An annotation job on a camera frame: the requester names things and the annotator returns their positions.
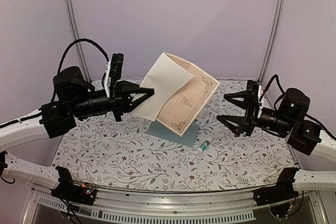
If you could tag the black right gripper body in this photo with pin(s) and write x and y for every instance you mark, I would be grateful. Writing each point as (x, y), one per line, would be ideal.
(251, 114)

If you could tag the left aluminium frame post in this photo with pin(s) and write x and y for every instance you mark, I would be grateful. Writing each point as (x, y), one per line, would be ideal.
(75, 36)

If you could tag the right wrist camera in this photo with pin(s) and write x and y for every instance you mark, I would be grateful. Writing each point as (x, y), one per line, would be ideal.
(254, 93)

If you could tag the green white glue stick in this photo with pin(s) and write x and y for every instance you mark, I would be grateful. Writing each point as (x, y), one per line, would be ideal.
(204, 146)

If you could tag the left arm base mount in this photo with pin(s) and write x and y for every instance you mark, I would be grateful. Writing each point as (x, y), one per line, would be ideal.
(67, 190)

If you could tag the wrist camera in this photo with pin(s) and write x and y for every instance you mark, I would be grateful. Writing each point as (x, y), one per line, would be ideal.
(112, 73)
(254, 93)

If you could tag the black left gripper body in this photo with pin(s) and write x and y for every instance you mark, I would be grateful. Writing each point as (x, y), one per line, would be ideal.
(116, 100)

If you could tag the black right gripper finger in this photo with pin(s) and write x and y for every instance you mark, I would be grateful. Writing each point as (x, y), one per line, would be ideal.
(239, 99)
(237, 124)

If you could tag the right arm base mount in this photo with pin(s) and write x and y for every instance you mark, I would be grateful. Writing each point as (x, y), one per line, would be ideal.
(275, 195)

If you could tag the teal envelope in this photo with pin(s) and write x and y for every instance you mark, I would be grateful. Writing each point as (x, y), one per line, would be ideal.
(160, 131)

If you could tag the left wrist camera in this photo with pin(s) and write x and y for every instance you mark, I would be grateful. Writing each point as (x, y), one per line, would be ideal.
(112, 73)

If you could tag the right aluminium frame post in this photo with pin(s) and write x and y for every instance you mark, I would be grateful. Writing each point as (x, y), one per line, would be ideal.
(271, 40)

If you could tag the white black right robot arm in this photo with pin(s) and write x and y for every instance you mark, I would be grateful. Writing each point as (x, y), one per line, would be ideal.
(290, 121)

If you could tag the floral patterned table mat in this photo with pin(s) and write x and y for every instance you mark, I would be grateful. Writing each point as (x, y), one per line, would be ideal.
(102, 151)

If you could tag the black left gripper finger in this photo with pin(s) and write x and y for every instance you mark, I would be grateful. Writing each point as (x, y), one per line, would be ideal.
(134, 103)
(130, 88)

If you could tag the aluminium front rail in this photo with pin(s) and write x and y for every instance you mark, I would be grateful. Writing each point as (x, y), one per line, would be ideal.
(116, 205)

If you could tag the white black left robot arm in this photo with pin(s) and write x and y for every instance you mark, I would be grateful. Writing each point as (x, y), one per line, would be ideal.
(77, 100)

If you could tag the aluminium frame post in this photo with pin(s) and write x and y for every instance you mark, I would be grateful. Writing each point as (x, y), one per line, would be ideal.
(75, 36)
(271, 40)

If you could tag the beige letter paper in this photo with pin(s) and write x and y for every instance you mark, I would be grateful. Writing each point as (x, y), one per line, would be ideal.
(181, 90)

